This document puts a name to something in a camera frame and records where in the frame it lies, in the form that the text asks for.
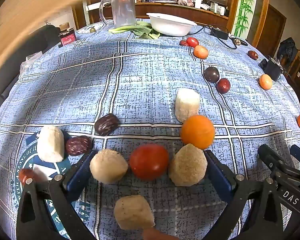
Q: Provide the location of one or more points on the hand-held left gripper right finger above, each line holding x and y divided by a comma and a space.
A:
218, 177

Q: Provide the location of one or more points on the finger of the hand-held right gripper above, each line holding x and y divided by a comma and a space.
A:
299, 153
270, 158

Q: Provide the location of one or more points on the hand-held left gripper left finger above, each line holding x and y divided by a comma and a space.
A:
77, 176

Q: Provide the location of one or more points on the beige round cake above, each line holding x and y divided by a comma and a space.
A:
108, 166
187, 165

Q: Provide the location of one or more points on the white rice cake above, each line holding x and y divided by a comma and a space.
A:
50, 143
187, 104

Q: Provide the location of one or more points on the large red tomato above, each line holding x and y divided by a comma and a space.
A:
148, 161

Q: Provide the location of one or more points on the dark wrinkled jujube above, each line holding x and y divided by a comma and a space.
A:
78, 145
106, 124

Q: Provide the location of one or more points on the large orange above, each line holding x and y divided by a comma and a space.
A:
197, 131

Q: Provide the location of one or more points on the beige cake bottom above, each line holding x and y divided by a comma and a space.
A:
133, 212

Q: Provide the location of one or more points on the peach-coloured round object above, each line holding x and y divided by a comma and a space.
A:
160, 235

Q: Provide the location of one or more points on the small black device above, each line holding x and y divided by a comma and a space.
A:
271, 67

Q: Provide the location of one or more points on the dark purple passion fruit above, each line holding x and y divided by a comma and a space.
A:
211, 74

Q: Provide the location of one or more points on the black bag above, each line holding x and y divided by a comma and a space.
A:
286, 47

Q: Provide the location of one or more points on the blue plaid tablecloth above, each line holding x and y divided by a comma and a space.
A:
140, 80

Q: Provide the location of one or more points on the power plug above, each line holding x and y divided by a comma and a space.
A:
238, 41

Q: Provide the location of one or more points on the wooden door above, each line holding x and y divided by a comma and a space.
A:
272, 30

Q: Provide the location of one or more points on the clear plastic wrapper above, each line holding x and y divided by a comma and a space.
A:
31, 58

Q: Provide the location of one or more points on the red box with brown top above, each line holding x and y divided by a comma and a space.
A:
67, 38

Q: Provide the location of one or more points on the small red tomato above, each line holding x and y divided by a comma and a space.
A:
192, 42

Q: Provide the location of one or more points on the small red jujube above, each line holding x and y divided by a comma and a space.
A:
183, 43

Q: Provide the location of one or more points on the black sofa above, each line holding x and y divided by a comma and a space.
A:
40, 40

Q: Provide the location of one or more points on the small olive green ball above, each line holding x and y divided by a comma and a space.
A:
92, 30

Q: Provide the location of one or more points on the small white container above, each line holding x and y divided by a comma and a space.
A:
221, 10
213, 7

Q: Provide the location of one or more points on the green bok choy bunch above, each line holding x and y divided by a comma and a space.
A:
140, 31

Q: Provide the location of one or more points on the white bowl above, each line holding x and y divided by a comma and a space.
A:
170, 26

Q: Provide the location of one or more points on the wooden sideboard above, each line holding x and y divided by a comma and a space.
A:
190, 13

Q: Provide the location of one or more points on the clear glass mug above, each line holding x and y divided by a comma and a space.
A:
123, 12

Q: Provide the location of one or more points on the green bamboo wall decal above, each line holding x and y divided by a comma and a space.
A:
245, 7

